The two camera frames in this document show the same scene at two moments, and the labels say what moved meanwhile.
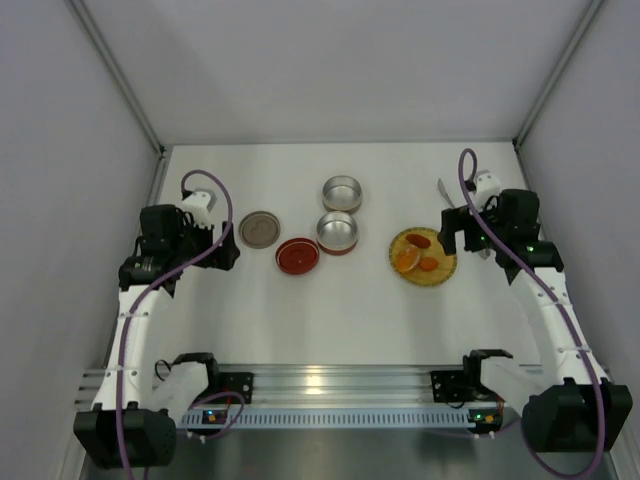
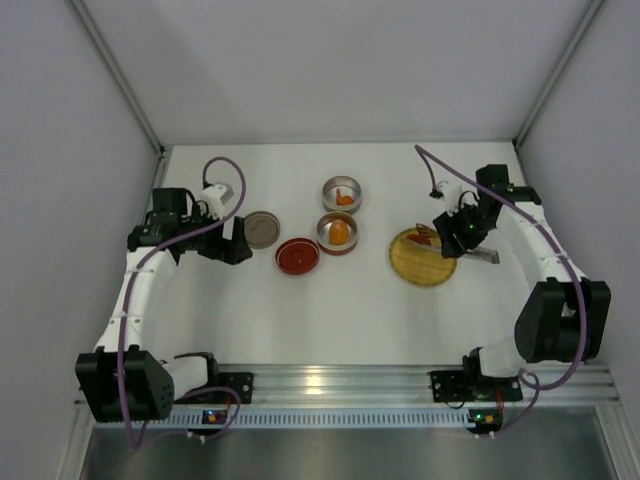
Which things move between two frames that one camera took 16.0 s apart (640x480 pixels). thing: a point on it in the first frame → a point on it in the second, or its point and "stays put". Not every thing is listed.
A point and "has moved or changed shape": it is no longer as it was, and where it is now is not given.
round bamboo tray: (447, 263) stays put
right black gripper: (460, 226) stays put
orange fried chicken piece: (428, 263) → (343, 200)
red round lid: (297, 256) stays put
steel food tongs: (486, 252) has moved or changed shape
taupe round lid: (259, 229) stays put
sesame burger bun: (408, 258) → (339, 232)
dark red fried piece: (418, 240) stays put
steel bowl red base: (336, 233) stays put
